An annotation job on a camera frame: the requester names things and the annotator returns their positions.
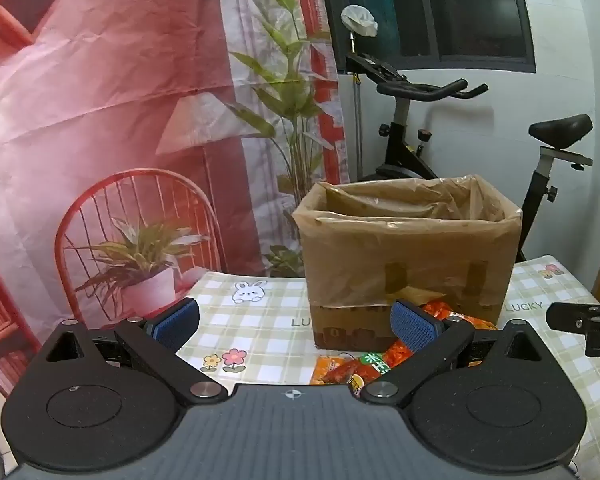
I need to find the checked cartoon tablecloth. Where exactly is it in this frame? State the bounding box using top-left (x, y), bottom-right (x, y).
top-left (174, 255), bottom-right (600, 480)

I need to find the thin metal pole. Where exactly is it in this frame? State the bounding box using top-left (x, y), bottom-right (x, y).
top-left (349, 30), bottom-right (363, 183)

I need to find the brown cardboard box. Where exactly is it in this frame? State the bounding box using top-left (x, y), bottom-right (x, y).
top-left (291, 175), bottom-right (523, 351)

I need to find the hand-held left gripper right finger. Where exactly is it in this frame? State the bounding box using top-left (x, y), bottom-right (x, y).
top-left (361, 300), bottom-right (557, 406)

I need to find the orange snack packet green label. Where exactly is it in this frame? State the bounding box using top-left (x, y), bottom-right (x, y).
top-left (347, 339), bottom-right (413, 398)

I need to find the black exercise bike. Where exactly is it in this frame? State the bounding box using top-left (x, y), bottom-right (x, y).
top-left (345, 52), bottom-right (593, 263)

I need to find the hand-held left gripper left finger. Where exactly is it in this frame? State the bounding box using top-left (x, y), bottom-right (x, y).
top-left (42, 297), bottom-right (229, 407)

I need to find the dark framed window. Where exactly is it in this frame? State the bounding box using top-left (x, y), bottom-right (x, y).
top-left (320, 0), bottom-right (537, 73)

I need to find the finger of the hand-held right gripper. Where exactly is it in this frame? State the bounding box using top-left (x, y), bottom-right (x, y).
top-left (546, 302), bottom-right (600, 358)

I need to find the white cloth cover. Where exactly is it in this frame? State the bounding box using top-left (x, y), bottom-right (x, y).
top-left (341, 4), bottom-right (379, 38)

